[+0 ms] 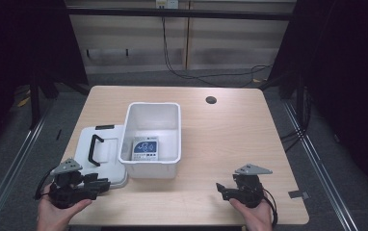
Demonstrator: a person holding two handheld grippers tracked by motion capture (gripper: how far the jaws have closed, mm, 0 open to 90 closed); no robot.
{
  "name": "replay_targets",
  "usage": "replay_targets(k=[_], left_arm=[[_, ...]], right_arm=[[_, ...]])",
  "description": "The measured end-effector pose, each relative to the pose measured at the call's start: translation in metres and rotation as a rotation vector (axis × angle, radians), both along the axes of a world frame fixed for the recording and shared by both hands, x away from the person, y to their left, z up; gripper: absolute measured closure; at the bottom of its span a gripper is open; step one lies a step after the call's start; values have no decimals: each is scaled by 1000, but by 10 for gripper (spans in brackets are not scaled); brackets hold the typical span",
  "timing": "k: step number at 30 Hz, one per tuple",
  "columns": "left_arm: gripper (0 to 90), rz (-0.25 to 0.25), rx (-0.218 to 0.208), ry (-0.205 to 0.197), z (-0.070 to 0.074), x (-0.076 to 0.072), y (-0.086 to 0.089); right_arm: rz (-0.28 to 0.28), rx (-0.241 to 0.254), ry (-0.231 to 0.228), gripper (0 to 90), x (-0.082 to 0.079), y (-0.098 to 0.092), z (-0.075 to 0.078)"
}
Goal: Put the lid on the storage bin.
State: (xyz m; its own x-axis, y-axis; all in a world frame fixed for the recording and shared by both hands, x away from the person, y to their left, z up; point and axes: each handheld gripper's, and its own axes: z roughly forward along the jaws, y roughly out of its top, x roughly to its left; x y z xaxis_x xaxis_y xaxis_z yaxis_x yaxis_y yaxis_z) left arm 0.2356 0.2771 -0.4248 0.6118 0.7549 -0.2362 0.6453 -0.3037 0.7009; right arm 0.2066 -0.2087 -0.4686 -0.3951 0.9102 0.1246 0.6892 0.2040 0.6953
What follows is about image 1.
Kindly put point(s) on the black metal stand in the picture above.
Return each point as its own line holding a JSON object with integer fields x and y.
{"x": 35, "y": 106}

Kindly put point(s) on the person's left hand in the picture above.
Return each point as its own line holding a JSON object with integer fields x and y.
{"x": 55, "y": 216}

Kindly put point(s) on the dark round table grommet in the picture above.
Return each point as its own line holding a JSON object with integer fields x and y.
{"x": 211, "y": 100}

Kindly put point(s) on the black curtain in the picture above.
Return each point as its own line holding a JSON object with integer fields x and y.
{"x": 21, "y": 41}
{"x": 346, "y": 80}

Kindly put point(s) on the yellow floor tape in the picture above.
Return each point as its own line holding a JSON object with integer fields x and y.
{"x": 23, "y": 102}

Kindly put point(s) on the aluminium floor rail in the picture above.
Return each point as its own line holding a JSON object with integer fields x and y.
{"x": 320, "y": 170}
{"x": 12, "y": 166}

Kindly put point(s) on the grey tape patch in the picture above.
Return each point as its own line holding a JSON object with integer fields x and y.
{"x": 298, "y": 194}

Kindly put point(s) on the white wall socket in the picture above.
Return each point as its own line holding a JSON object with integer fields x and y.
{"x": 167, "y": 4}

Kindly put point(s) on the white plastic storage bin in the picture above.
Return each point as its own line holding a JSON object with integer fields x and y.
{"x": 153, "y": 122}

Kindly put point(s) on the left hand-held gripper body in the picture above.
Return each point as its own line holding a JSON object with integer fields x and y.
{"x": 64, "y": 192}

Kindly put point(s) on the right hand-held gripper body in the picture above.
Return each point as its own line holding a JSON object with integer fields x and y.
{"x": 249, "y": 191}

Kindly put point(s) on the white and blue box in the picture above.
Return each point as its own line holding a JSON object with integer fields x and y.
{"x": 145, "y": 148}

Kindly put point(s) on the person's right hand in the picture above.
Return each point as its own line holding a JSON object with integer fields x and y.
{"x": 257, "y": 218}

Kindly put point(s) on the small black stick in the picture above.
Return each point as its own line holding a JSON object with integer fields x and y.
{"x": 58, "y": 134}

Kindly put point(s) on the black horizontal frame bar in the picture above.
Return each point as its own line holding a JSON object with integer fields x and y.
{"x": 178, "y": 13}

